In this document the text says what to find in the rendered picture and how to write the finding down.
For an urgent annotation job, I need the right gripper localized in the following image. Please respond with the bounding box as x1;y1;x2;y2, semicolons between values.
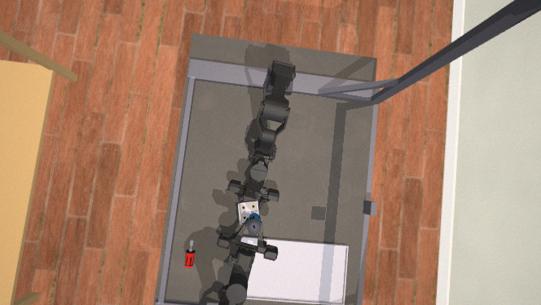
227;179;279;210

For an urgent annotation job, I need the white metal bracket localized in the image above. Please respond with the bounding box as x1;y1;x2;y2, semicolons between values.
238;201;259;225

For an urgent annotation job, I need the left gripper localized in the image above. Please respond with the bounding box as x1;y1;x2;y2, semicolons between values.
217;218;278;273

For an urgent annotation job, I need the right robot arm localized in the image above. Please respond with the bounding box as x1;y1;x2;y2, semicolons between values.
244;60;296;199

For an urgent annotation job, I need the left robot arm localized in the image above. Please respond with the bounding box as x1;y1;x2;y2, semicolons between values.
218;250;255;305

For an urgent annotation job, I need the red hand nut driver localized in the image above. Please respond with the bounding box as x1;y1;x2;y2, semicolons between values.
185;240;195;267

